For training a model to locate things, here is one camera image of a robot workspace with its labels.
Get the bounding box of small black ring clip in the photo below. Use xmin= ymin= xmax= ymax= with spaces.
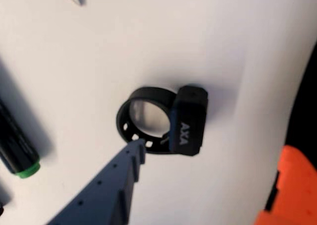
xmin=115 ymin=85 xmax=209 ymax=158

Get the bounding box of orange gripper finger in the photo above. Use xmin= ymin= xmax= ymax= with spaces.
xmin=255 ymin=145 xmax=317 ymax=225

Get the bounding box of black marker with green cap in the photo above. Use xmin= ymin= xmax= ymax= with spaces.
xmin=0 ymin=96 xmax=42 ymax=180

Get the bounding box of blue-grey gripper finger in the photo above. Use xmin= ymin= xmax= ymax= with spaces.
xmin=46 ymin=138 xmax=147 ymax=225

